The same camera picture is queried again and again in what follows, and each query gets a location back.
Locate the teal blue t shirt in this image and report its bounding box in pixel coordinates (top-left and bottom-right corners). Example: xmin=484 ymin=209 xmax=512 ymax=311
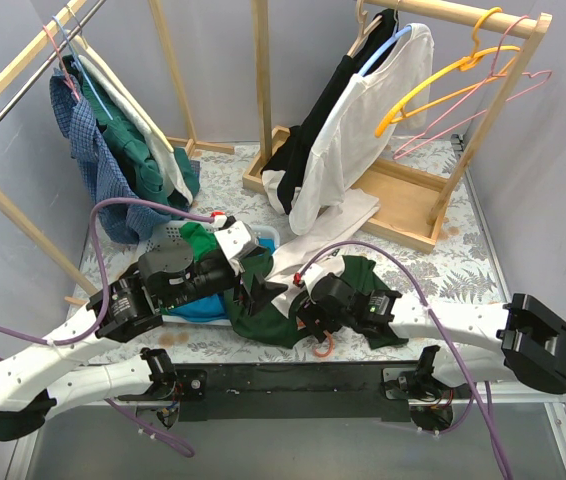
xmin=169 ymin=237 xmax=276 ymax=323

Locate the dark green t shirt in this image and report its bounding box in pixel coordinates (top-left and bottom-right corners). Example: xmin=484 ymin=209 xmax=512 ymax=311
xmin=222 ymin=188 xmax=410 ymax=351

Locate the orange hanger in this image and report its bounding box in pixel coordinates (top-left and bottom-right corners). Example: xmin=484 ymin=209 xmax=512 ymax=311
xmin=313 ymin=332 xmax=335 ymax=359

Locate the white plastic basket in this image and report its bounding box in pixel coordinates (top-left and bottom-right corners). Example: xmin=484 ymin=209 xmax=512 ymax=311
xmin=136 ymin=221 xmax=280 ymax=327

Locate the yellow hanger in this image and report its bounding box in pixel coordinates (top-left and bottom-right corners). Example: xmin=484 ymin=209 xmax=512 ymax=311
xmin=374 ymin=7 xmax=503 ymax=138

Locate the pink wire hanger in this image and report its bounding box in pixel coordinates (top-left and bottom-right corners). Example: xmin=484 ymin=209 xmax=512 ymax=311
xmin=393 ymin=14 xmax=554 ymax=161

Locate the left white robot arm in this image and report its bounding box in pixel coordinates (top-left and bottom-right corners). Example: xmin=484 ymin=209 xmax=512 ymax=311
xmin=0 ymin=241 xmax=287 ymax=442

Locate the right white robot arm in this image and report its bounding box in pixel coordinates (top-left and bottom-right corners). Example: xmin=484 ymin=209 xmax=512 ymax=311
xmin=294 ymin=271 xmax=566 ymax=398

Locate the blue checked shirt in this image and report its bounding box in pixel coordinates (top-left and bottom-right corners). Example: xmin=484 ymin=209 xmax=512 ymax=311
xmin=49 ymin=70 xmax=172 ymax=244

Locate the black t shirt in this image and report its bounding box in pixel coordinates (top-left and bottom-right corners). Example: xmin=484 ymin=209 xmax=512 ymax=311
xmin=261 ymin=9 xmax=397 ymax=214

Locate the white t shirt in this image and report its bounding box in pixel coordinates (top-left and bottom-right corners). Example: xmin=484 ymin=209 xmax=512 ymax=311
xmin=289 ymin=23 xmax=434 ymax=235

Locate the pink hanger on left rack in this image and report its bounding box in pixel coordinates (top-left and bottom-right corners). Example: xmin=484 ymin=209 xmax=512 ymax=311
xmin=42 ymin=25 xmax=80 ymax=102

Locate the light blue hanger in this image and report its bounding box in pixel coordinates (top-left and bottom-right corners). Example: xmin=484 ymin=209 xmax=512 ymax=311
xmin=357 ymin=24 xmax=412 ymax=77

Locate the cream plastic hanger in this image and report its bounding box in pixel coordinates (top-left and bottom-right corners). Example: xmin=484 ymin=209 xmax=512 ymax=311
xmin=73 ymin=35 xmax=174 ymax=153

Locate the wooden hanger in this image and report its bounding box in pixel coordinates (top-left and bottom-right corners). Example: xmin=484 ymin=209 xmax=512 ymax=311
xmin=346 ymin=0 xmax=383 ymax=58

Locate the white textured garment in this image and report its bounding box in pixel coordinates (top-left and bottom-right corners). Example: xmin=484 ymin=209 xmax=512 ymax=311
xmin=79 ymin=55 xmax=198 ymax=206

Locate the left wooden clothes rack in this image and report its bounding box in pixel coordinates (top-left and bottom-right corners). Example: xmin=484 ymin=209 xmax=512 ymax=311
xmin=0 ymin=1 xmax=235 ymax=295

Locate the wooden clothes rack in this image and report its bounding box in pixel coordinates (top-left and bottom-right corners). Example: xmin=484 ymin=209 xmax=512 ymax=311
xmin=0 ymin=1 xmax=235 ymax=295
xmin=242 ymin=1 xmax=552 ymax=253

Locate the right wooden clothes rack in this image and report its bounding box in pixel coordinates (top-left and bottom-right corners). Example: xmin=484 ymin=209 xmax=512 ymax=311
xmin=242 ymin=1 xmax=552 ymax=253

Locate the dark green ruffled garment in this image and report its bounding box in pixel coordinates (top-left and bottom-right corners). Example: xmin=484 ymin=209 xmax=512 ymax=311
xmin=63 ymin=55 xmax=200 ymax=210

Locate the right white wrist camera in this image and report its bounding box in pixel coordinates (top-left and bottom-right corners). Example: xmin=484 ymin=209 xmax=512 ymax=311
xmin=293 ymin=263 xmax=337 ymax=297

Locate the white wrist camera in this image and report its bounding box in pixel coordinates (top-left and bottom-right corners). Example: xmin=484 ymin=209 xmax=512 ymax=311
xmin=214 ymin=221 xmax=259 ymax=275
xmin=293 ymin=263 xmax=337 ymax=297

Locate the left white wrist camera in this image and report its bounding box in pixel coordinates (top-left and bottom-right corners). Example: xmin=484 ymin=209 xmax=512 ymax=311
xmin=214 ymin=221 xmax=259 ymax=275

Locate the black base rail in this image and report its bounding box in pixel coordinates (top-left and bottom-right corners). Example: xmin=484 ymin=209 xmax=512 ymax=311
xmin=117 ymin=357 xmax=464 ymax=424

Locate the blue wire hanger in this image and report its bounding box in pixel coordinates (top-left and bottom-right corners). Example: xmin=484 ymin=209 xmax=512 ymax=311
xmin=51 ymin=15 xmax=113 ymax=120

